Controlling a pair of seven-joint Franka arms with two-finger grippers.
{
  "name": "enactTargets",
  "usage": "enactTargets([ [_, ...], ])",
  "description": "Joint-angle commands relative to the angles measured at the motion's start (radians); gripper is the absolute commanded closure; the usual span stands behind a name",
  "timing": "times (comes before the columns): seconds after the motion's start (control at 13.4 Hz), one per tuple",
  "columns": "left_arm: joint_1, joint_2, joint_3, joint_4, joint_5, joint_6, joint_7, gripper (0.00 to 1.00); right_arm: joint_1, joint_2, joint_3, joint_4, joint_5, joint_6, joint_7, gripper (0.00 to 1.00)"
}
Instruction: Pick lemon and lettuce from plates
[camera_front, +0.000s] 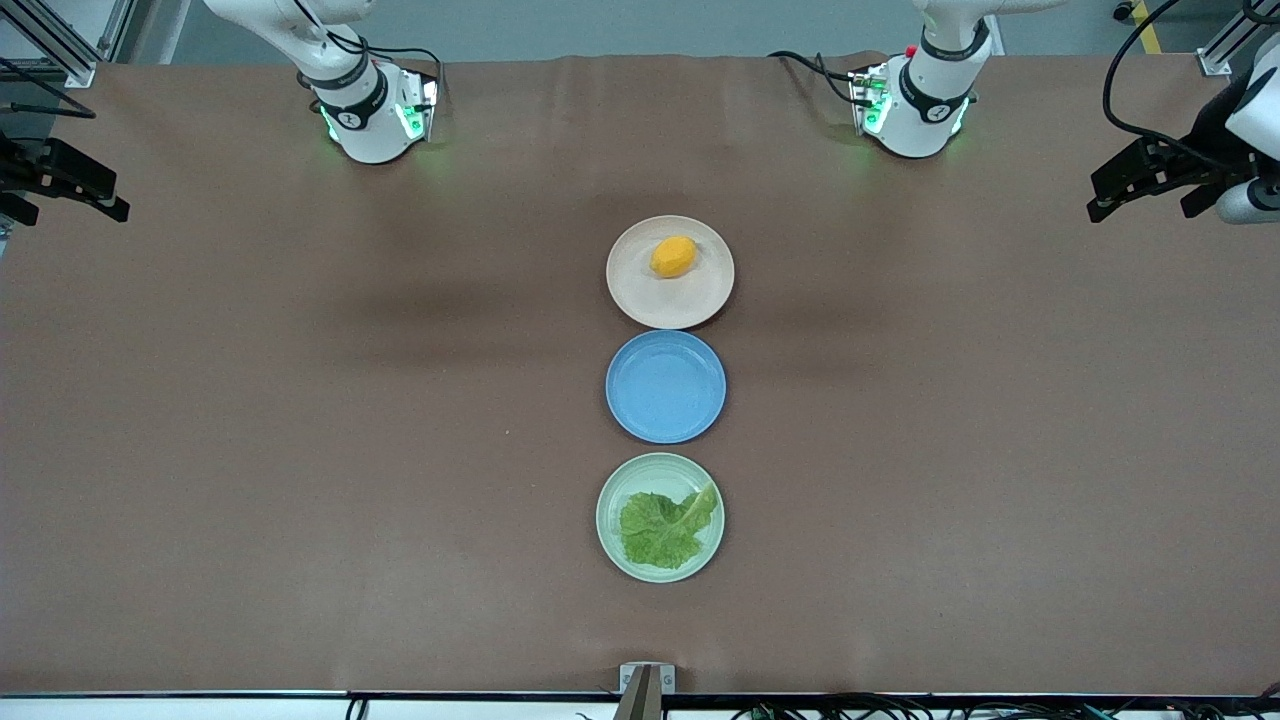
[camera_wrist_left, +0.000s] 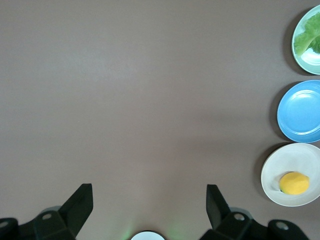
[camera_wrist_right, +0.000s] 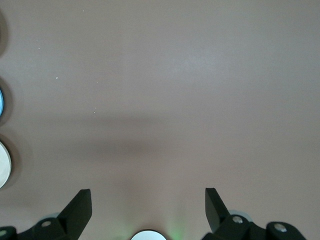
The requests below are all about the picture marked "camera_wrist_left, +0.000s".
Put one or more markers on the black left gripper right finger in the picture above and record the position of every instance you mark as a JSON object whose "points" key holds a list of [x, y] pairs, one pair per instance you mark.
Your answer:
{"points": [[217, 212]]}

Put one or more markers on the light green round plate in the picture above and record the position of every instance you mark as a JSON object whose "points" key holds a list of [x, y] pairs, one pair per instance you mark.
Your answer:
{"points": [[308, 63]]}

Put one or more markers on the yellow lemon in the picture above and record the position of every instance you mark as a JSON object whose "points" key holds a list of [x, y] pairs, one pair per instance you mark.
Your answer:
{"points": [[295, 183]]}

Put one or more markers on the beige round plate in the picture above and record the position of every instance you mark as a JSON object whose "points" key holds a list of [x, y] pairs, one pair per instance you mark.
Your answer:
{"points": [[280, 162]]}

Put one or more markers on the blue round plate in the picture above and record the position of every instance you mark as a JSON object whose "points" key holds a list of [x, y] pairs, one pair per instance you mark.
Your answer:
{"points": [[300, 112]]}

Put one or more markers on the brown table cover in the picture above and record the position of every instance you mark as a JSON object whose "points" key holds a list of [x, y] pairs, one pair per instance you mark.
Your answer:
{"points": [[137, 100]]}

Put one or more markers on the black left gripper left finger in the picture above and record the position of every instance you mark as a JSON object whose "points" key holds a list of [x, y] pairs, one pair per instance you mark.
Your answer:
{"points": [[75, 207]]}

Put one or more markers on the green lettuce leaf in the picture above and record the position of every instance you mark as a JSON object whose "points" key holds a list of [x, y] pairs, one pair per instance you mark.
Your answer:
{"points": [[306, 37]]}

